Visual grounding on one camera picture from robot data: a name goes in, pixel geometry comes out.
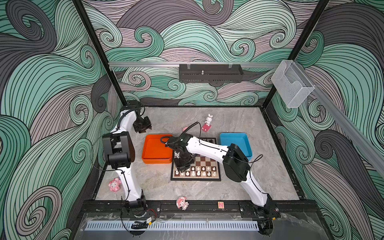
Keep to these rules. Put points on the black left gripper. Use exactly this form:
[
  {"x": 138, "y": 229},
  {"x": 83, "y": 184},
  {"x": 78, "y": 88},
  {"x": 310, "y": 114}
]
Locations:
[{"x": 147, "y": 125}]

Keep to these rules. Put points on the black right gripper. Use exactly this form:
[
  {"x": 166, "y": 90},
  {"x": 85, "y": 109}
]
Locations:
[{"x": 182, "y": 167}]

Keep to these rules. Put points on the orange plastic tray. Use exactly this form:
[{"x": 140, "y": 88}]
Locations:
[{"x": 156, "y": 152}]

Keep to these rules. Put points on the clear acrylic holder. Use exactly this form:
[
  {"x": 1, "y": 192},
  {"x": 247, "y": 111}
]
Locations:
[{"x": 292, "y": 83}]

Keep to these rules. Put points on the aluminium rail right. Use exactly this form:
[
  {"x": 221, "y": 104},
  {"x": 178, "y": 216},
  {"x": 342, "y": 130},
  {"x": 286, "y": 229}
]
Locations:
[{"x": 356, "y": 136}]

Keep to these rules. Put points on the red letter block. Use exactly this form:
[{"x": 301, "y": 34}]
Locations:
[{"x": 221, "y": 205}]

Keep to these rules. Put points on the black wall shelf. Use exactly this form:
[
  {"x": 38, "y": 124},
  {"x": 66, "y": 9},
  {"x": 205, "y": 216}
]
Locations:
[{"x": 210, "y": 73}]

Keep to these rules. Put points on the pink melody figurine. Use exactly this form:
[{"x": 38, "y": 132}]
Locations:
[{"x": 182, "y": 203}]

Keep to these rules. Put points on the black frame post left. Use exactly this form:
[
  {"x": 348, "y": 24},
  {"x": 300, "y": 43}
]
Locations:
[{"x": 95, "y": 41}]

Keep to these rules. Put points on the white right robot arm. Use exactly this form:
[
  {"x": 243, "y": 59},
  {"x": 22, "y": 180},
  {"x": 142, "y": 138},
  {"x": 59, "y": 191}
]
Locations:
[{"x": 236, "y": 165}]

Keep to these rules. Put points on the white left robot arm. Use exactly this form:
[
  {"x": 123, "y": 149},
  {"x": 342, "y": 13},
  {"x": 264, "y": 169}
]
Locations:
[{"x": 120, "y": 153}]

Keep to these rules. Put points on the white slotted cable duct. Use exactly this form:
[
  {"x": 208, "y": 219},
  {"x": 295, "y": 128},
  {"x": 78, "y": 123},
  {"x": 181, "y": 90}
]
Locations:
[{"x": 175, "y": 226}]

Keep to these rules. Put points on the black frame post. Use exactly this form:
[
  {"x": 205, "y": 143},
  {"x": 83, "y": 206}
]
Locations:
[
  {"x": 95, "y": 41},
  {"x": 310, "y": 25}
]

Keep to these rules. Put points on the pink kitty figurine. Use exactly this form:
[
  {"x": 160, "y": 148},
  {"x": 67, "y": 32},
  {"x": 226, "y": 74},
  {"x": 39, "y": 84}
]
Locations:
[{"x": 114, "y": 185}]

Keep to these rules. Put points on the white bunny phone stand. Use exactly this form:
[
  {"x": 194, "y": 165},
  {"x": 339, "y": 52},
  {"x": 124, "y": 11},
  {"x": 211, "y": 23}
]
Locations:
[{"x": 207, "y": 125}]

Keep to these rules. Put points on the blue plastic tray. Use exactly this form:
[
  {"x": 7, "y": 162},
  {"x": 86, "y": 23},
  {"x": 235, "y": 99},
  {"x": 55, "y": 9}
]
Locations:
[{"x": 239, "y": 139}]

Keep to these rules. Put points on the folding chess board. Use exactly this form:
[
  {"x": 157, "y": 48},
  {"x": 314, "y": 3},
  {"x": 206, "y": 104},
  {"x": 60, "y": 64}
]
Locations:
[{"x": 201, "y": 168}]

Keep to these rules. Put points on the black frame post right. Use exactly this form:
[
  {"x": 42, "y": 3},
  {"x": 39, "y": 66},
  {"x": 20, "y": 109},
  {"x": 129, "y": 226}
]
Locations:
[{"x": 310, "y": 25}]

